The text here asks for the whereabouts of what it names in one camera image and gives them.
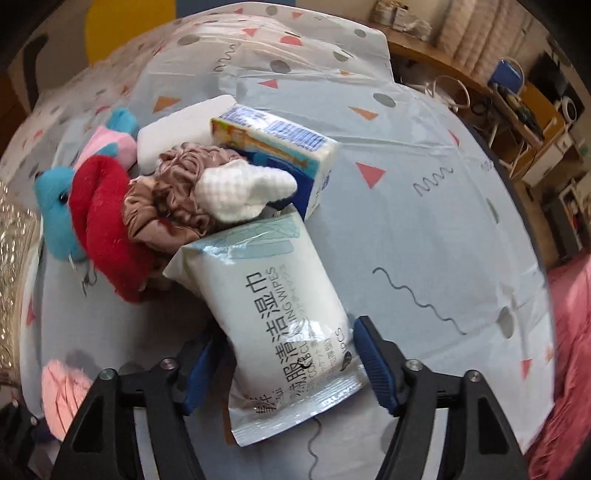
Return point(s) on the blue packet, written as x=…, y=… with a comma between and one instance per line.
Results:
x=272, y=167

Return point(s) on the ornate silver tissue box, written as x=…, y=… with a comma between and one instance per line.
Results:
x=14, y=258

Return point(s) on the pink fluffy cloth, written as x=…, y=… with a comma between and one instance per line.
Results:
x=60, y=392

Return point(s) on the patterned plastic tablecloth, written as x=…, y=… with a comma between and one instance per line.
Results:
x=415, y=230

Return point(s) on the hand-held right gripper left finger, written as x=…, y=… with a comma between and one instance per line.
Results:
x=198, y=369

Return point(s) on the printed tissue pack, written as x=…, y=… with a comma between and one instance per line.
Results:
x=286, y=138

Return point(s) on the pink blanket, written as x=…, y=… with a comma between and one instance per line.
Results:
x=568, y=346

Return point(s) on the blue plush mouse toy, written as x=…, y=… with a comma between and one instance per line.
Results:
x=53, y=207

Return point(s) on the beige curtain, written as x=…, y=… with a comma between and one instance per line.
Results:
x=485, y=32

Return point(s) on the grey yellow blue chair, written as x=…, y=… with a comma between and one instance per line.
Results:
x=129, y=27

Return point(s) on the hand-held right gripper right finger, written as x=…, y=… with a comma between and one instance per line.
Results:
x=374, y=364

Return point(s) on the beige knitted glove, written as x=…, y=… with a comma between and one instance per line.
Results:
x=240, y=189

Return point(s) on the brown satin scrunchie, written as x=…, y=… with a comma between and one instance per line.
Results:
x=180, y=194

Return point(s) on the white wet wipes pack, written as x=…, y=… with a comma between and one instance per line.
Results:
x=277, y=295

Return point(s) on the wooden desk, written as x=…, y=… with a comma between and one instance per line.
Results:
x=531, y=120

